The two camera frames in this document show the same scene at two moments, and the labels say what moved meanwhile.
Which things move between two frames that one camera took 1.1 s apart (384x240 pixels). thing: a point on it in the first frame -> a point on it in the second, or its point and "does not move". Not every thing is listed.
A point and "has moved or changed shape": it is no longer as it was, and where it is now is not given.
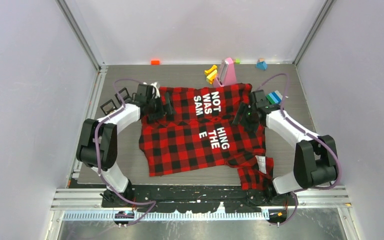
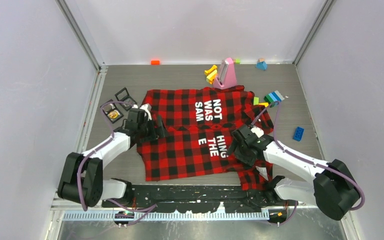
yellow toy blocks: (211, 73) does not move
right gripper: (240, 112) -> (247, 160)
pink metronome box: (226, 76) does not move
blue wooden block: (262, 65) does not move
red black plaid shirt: (202, 133) has moved or changed shape
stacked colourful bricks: (274, 97) does not move
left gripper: (160, 114) -> (161, 132)
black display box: (108, 106) does not move
